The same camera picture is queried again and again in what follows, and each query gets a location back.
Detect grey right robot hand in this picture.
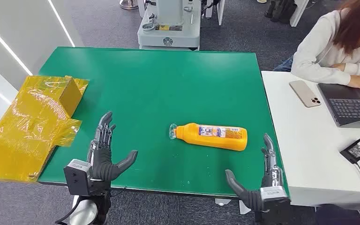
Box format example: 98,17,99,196
225,133,285,212

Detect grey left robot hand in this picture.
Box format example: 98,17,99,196
87,111,139,187

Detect orange plastic bottle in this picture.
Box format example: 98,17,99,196
168,123,248,152

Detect person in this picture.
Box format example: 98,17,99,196
273,0,360,94

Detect dark grey laptop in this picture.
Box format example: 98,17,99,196
317,82,360,129

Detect beige smartphone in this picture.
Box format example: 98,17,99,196
289,80,322,108

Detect white furniture leg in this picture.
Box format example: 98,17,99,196
289,0,310,28

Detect black power adapter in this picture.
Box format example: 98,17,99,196
340,138,360,165

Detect yellow taped cardboard box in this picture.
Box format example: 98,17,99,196
0,75,90,183

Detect black shoes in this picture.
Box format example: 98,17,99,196
264,0,298,24

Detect green table mat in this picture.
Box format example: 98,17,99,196
38,46,292,204

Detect chrome stand base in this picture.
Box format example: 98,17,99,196
119,0,139,10

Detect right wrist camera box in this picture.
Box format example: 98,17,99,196
260,186,290,203

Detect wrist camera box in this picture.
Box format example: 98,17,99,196
63,159,93,196
260,186,290,203

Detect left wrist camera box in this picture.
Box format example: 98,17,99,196
63,159,93,196

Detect thin black wire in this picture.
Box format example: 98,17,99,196
110,186,128,198

